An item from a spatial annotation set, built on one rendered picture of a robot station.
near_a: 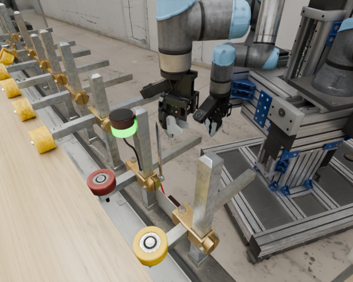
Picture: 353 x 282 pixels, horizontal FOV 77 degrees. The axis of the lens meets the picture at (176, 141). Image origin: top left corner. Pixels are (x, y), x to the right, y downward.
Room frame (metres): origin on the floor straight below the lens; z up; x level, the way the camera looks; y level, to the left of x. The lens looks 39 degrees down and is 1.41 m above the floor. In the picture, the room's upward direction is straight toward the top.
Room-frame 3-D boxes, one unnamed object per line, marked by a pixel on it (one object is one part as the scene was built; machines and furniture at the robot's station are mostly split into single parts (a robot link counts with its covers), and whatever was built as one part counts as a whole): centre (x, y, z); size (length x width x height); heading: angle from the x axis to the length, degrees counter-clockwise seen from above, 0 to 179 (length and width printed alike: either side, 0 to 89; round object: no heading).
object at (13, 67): (1.30, 0.75, 0.95); 0.50 x 0.04 x 0.04; 130
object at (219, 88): (0.76, -0.16, 1.05); 0.08 x 0.08 x 0.05
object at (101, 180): (0.44, 0.22, 0.85); 0.08 x 0.08 x 0.11
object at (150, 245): (0.25, 0.06, 0.85); 0.08 x 0.08 x 0.11
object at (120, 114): (0.46, 0.13, 1.01); 0.06 x 0.06 x 0.22; 40
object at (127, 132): (0.46, 0.13, 1.08); 0.06 x 0.06 x 0.02
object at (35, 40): (1.25, 0.75, 0.86); 0.04 x 0.04 x 0.48; 40
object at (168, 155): (0.56, 0.08, 0.84); 0.43 x 0.03 x 0.04; 130
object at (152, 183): (0.51, 0.11, 0.85); 0.14 x 0.06 x 0.05; 40
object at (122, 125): (0.46, 0.13, 1.10); 0.06 x 0.06 x 0.02
